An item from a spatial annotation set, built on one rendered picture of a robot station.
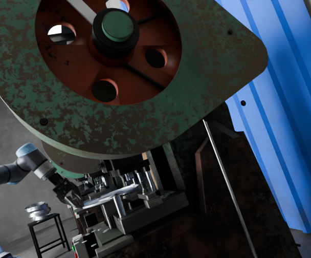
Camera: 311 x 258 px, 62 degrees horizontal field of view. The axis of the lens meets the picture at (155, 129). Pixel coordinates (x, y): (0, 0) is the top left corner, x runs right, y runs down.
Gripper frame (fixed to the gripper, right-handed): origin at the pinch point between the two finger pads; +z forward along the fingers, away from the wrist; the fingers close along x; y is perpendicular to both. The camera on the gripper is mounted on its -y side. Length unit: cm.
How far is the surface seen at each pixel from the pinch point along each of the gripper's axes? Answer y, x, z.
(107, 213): 1.1, 5.5, 10.5
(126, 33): 50, 45, -34
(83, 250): -24.6, -13.6, 19.6
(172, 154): 16.0, 42.1, 11.3
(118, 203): 15.4, 10.4, 8.6
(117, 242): 22.8, -0.4, 16.7
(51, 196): -666, -26, -5
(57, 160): -136, 15, -31
